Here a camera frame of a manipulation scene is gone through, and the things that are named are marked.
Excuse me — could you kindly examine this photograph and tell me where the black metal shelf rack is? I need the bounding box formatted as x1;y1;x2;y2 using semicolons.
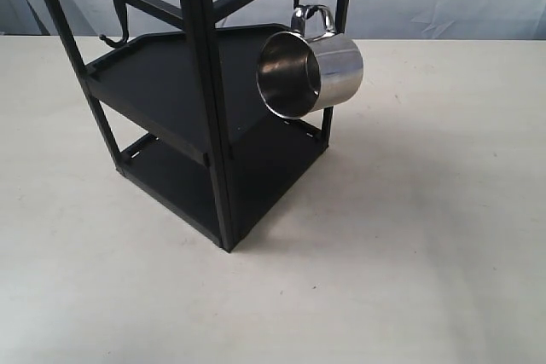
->
44;0;349;251

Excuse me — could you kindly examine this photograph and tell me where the shiny stainless steel mug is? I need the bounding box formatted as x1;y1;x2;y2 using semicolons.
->
256;4;364;119

